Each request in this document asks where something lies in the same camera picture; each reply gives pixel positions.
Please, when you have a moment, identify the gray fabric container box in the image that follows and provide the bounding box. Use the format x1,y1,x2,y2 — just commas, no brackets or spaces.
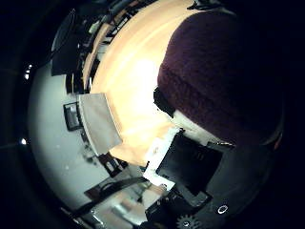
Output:
78,92,124,156

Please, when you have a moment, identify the purple eggplant plush toy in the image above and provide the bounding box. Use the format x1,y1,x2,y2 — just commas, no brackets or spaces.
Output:
156,10,284,148

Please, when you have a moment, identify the black framed wall picture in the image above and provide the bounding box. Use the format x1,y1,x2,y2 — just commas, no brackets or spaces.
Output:
63,101,83,132

